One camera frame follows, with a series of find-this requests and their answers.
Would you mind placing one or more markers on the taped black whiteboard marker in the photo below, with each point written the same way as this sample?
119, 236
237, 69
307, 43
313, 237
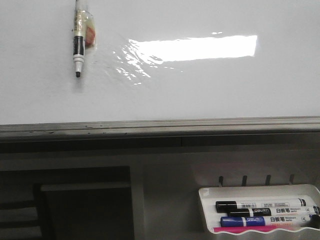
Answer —
84, 34

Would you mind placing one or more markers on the white whiteboard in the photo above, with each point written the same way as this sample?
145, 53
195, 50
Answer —
160, 67

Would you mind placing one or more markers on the white plastic marker tray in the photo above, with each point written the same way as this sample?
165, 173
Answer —
208, 196

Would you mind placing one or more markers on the black capped marker top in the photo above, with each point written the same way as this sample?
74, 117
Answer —
225, 206

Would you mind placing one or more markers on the black capped marker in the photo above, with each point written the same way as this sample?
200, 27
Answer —
225, 206
274, 211

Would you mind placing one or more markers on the dark chair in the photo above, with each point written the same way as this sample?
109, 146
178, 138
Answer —
66, 204

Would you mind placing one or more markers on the black capped marker middle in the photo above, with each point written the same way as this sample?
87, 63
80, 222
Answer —
274, 211

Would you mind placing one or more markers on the blue capped marker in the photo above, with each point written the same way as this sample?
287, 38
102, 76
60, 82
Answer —
255, 221

